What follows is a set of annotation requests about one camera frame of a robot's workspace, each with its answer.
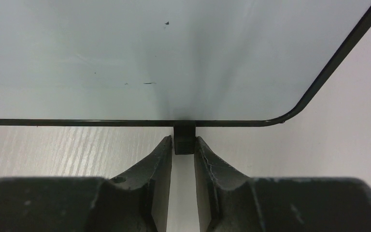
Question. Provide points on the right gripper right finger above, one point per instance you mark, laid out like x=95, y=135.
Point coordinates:
x=229, y=201

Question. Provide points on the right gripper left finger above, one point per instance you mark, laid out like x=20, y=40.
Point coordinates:
x=136, y=200

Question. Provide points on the black framed whiteboard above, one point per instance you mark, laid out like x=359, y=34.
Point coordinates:
x=157, y=63

